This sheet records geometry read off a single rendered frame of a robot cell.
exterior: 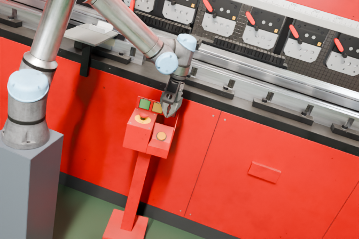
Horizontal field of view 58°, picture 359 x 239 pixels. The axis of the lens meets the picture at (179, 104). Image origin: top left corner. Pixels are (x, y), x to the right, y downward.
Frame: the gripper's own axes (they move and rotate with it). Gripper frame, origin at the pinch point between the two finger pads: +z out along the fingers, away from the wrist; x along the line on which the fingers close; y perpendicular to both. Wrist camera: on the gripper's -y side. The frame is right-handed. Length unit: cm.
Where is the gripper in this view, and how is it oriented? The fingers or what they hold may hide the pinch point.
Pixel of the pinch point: (166, 116)
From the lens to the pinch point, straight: 138.3
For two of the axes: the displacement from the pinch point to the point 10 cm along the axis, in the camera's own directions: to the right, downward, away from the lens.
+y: 1.3, -5.0, 8.6
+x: -9.6, -2.7, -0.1
